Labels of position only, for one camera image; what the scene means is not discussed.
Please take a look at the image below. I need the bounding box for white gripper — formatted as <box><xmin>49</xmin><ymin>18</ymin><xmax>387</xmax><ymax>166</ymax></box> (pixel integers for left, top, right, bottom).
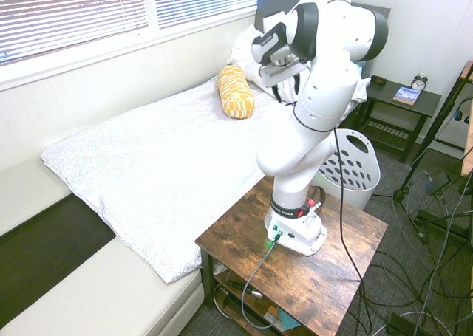
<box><xmin>258</xmin><ymin>57</ymin><xmax>311</xmax><ymax>103</ymax></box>

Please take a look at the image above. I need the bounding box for white perforated laundry basket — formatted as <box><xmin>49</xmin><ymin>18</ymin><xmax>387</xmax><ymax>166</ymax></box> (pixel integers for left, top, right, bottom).
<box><xmin>316</xmin><ymin>128</ymin><xmax>381</xmax><ymax>211</ymax></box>

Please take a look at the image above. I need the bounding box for yellow patterned bolster pillow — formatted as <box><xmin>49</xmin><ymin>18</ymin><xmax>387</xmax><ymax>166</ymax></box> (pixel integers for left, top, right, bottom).
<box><xmin>217</xmin><ymin>65</ymin><xmax>256</xmax><ymax>120</ymax></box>

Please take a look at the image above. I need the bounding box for white bed pillow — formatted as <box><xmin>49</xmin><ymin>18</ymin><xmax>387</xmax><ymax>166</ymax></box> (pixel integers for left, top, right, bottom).
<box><xmin>226</xmin><ymin>24</ymin><xmax>372</xmax><ymax>104</ymax></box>

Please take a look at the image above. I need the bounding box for white window blind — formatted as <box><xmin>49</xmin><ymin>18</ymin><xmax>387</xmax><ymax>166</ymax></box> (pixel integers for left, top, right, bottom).
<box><xmin>153</xmin><ymin>0</ymin><xmax>270</xmax><ymax>29</ymax></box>
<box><xmin>0</xmin><ymin>0</ymin><xmax>149</xmax><ymax>66</ymax></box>

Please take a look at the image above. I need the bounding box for blue paperback book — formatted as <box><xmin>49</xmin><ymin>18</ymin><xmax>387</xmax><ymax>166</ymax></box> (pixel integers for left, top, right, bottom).
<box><xmin>392</xmin><ymin>86</ymin><xmax>422</xmax><ymax>106</ymax></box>

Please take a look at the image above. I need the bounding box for black twin-bell alarm clock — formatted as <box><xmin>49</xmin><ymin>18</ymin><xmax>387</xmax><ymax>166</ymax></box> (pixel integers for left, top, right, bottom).
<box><xmin>411</xmin><ymin>72</ymin><xmax>429</xmax><ymax>92</ymax></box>

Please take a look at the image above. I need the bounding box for black nightstand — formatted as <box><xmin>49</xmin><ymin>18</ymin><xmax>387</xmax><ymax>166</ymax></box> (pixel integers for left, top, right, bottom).
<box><xmin>341</xmin><ymin>75</ymin><xmax>443</xmax><ymax>164</ymax></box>

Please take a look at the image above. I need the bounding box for black power adapter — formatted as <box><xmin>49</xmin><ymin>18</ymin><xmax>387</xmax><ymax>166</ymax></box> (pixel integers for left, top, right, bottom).
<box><xmin>424</xmin><ymin>171</ymin><xmax>452</xmax><ymax>196</ymax></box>

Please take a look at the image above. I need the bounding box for rustic wooden side table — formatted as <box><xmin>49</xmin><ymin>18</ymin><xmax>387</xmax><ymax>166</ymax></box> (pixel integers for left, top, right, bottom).
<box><xmin>194</xmin><ymin>173</ymin><xmax>389</xmax><ymax>336</ymax></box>

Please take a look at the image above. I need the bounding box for light wooden desk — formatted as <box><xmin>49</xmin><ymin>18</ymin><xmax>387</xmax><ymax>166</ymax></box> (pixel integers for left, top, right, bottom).
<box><xmin>457</xmin><ymin>61</ymin><xmax>473</xmax><ymax>176</ymax></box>

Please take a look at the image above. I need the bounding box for teal booklet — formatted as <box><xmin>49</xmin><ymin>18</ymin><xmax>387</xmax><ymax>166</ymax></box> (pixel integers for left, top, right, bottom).
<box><xmin>275</xmin><ymin>308</ymin><xmax>302</xmax><ymax>332</ymax></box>

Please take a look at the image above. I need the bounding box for black power brick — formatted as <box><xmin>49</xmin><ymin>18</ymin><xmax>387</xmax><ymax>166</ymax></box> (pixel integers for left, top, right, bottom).
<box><xmin>386</xmin><ymin>312</ymin><xmax>418</xmax><ymax>333</ymax></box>

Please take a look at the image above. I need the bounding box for white mattress cushion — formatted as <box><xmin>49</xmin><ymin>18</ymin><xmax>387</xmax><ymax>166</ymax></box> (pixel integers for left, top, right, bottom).
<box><xmin>0</xmin><ymin>158</ymin><xmax>73</xmax><ymax>237</ymax></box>
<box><xmin>0</xmin><ymin>236</ymin><xmax>205</xmax><ymax>336</ymax></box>

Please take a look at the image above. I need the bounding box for dark bed base panel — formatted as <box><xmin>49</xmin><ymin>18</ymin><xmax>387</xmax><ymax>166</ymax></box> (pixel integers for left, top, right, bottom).
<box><xmin>0</xmin><ymin>193</ymin><xmax>118</xmax><ymax>274</ymax></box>

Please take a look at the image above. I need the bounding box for thick black base cable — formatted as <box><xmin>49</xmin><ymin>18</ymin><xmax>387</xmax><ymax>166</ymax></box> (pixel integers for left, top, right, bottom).
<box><xmin>310</xmin><ymin>185</ymin><xmax>327</xmax><ymax>210</ymax></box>

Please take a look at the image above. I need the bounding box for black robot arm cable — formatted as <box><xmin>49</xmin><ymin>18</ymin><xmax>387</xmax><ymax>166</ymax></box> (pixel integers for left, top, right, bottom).
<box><xmin>293</xmin><ymin>101</ymin><xmax>374</xmax><ymax>336</ymax></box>

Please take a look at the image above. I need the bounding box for black camera stand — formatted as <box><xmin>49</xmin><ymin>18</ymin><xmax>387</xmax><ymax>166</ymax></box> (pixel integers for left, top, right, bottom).
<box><xmin>372</xmin><ymin>61</ymin><xmax>473</xmax><ymax>243</ymax></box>

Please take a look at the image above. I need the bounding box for thin robot base cable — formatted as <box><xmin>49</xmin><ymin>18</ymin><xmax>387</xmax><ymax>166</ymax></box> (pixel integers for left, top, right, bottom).
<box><xmin>240</xmin><ymin>234</ymin><xmax>282</xmax><ymax>330</ymax></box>

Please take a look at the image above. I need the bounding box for black coiled cord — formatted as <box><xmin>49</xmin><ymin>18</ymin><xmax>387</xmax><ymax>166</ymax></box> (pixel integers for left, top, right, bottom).
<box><xmin>225</xmin><ymin>276</ymin><xmax>247</xmax><ymax>291</ymax></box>

